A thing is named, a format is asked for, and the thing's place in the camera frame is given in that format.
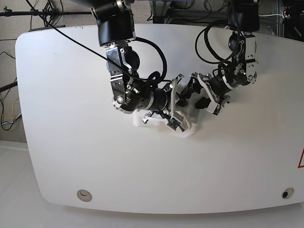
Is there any black tripod stand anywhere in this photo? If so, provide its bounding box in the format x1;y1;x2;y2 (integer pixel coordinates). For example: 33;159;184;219
0;5;92;31

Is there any left table cable grommet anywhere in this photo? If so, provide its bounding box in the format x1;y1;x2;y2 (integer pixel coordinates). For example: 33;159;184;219
76;190;92;202

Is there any red triangle warning sticker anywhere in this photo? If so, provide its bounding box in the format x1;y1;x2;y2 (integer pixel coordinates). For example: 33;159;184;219
298;149;304;168

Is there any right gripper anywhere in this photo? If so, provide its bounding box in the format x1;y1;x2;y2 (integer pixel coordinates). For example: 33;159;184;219
142;73;190;124

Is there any white cable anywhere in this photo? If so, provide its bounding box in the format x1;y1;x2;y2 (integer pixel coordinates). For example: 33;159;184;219
258;13;285;19

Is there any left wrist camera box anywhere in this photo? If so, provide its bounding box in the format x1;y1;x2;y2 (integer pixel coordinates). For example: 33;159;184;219
207;102;222;115

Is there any table cable grommet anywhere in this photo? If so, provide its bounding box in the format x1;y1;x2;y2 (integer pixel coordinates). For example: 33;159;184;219
282;187;295;199
76;190;92;202

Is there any black floor cables left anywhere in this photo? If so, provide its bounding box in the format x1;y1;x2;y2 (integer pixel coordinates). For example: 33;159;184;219
0;51;19;131

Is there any white printed T-shirt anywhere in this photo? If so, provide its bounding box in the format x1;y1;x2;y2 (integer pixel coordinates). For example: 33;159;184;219
133;89;206;135

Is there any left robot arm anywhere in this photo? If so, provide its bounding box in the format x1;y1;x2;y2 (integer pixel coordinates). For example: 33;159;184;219
181;0;259;115

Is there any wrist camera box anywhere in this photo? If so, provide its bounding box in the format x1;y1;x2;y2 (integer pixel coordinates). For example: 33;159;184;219
167;118;185;132
207;102;222;115

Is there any grey metal frame base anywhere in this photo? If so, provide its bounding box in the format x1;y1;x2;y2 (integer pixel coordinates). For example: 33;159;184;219
147;0;228;24

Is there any right table cable grommet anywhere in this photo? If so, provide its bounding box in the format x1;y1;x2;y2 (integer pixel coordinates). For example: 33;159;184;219
282;187;295;199

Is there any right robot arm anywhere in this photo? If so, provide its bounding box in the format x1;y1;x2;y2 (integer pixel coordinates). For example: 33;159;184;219
88;0;184;129

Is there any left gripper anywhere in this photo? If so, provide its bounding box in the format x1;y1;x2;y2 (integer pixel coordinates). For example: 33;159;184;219
182;72;230;109

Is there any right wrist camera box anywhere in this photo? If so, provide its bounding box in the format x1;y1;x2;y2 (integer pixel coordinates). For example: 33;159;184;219
167;118;185;132

